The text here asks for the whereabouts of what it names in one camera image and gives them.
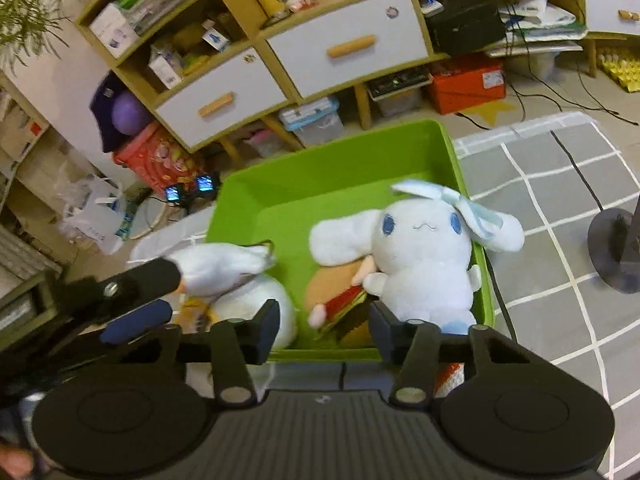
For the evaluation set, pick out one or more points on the white plush toy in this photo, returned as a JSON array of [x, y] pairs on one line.
[[270, 300]]

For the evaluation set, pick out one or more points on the white plastic bag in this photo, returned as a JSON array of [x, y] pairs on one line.
[[95, 220]]

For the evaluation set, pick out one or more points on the orange white knit item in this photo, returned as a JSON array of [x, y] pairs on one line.
[[450, 380]]

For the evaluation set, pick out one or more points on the stack of white printed bags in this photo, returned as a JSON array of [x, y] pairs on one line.
[[540, 15]]

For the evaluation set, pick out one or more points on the white bunny plush blue ears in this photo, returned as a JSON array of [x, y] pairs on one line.
[[425, 260]]

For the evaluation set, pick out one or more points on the black case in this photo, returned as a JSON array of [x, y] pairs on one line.
[[465, 25]]

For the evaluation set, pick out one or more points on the dark purple cloth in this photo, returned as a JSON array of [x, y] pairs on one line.
[[102, 110]]

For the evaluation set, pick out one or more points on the grey round stand base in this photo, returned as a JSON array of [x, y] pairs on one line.
[[605, 250]]

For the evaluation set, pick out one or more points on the grey corrugated panel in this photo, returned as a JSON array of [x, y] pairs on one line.
[[25, 255]]

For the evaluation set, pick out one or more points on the green plastic bin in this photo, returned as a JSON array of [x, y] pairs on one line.
[[325, 185]]

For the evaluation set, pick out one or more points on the purple ball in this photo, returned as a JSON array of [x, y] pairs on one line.
[[130, 112]]

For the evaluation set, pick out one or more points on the wooden shelf cabinet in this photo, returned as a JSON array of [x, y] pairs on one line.
[[235, 5]]

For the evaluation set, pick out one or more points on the white drawer round sticker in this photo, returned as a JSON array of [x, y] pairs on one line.
[[250, 90]]

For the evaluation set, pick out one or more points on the white blue carton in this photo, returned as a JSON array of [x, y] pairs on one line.
[[165, 67]]

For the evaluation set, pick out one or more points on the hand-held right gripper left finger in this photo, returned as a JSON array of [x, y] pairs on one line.
[[267, 330]]

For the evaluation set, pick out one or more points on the small white blue box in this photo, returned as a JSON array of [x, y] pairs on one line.
[[215, 37]]

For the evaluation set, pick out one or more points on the white round plate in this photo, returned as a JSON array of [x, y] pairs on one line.
[[140, 220]]

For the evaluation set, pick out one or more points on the small clear box pink contents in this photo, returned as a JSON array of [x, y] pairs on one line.
[[265, 145]]

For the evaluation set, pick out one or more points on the white drawer wooden knob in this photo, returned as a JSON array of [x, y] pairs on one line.
[[605, 5]]

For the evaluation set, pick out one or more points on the clear box blue lid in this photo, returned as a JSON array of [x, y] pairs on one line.
[[315, 125]]

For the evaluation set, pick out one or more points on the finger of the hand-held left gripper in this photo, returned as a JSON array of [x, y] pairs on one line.
[[125, 285], [142, 320]]

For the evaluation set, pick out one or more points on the wide white drawer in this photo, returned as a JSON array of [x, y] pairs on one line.
[[300, 60]]

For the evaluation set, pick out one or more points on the wooden side shelf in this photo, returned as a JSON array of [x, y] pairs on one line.
[[25, 150]]

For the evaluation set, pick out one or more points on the black device blue screen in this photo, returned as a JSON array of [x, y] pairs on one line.
[[174, 194], [206, 184]]

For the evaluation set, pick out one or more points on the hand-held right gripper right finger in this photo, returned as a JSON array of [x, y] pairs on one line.
[[382, 330]]

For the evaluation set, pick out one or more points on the yellow star sticker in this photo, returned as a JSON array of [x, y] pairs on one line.
[[492, 110]]

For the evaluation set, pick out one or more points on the large white box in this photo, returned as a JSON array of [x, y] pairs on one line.
[[112, 30]]

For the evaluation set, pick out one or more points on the clear box dark contents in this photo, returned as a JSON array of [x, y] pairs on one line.
[[400, 102]]

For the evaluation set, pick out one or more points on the hamburger plush toy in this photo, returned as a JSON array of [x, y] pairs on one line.
[[325, 285]]

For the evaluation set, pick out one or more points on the green potted plant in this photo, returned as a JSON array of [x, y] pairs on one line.
[[25, 10]]

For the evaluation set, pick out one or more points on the orange cardboard box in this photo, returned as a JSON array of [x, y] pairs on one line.
[[460, 90]]

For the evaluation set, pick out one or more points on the yellow egg tray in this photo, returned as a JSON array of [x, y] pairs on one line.
[[620, 67]]

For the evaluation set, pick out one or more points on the grey checked floor mat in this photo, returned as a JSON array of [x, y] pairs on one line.
[[550, 210]]

